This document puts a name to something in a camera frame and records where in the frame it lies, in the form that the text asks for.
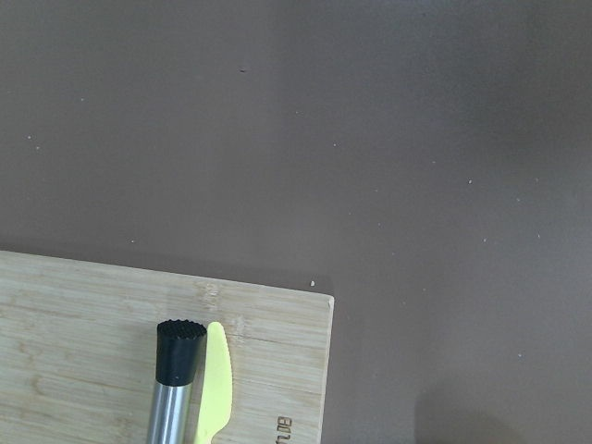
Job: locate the steel muddler bar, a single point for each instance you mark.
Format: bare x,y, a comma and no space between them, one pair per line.
176,360

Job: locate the wooden cutting board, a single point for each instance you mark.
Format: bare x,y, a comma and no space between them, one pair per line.
78,344

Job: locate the yellow plastic knife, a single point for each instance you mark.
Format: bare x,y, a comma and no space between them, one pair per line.
217,392

